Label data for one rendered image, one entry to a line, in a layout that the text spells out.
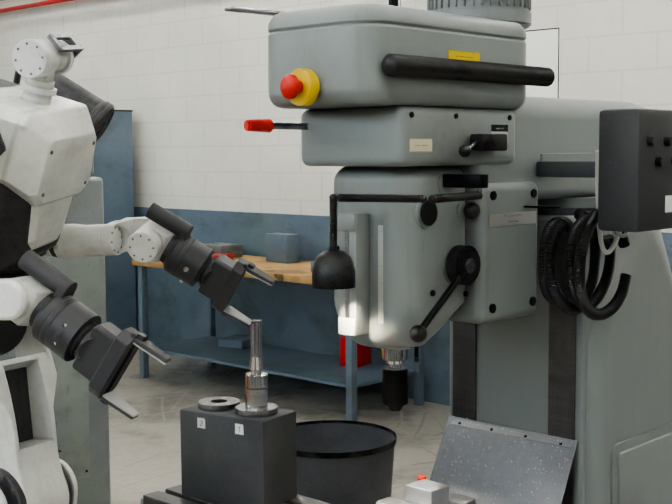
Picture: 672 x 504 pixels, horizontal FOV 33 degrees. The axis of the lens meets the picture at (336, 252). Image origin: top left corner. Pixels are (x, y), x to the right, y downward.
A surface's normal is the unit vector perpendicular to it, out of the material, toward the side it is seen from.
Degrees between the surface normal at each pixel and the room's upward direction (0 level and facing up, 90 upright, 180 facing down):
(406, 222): 90
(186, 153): 90
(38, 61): 96
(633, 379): 88
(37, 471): 70
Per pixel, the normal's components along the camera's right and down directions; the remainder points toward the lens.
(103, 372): -0.28, 0.07
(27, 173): 0.51, 0.27
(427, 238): 0.73, 0.06
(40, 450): 0.84, -0.05
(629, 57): -0.69, 0.07
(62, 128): 0.84, -0.44
